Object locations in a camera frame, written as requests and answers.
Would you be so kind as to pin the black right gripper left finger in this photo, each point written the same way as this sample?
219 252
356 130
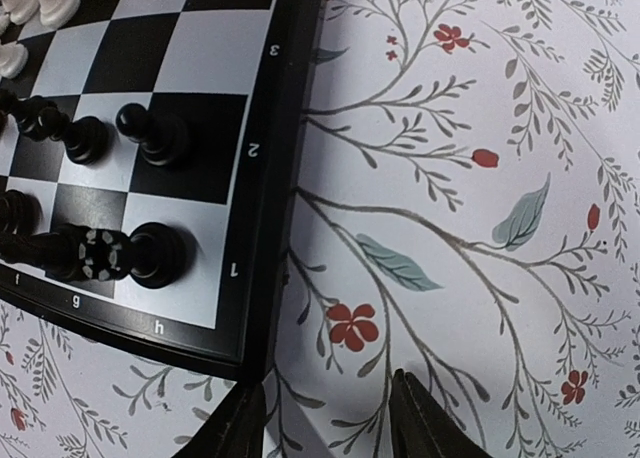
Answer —
235 428

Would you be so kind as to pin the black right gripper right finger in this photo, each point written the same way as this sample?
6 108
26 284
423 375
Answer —
419 425

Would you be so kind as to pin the black and white chess board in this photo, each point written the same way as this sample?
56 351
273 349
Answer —
237 72

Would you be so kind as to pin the black rook h1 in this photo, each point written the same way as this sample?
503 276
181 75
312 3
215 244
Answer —
159 255

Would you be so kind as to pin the floral patterned table mat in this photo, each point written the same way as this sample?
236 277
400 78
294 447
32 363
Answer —
465 207

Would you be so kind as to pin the black knight g1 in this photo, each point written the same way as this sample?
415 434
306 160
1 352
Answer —
72 253

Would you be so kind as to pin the black pawn h2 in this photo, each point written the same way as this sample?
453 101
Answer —
164 140

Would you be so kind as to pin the black bishop f1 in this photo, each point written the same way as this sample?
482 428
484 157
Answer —
19 213

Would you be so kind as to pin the black pawn g2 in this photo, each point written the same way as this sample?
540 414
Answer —
85 140

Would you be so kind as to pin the black pawn f2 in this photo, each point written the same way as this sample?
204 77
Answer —
39 118

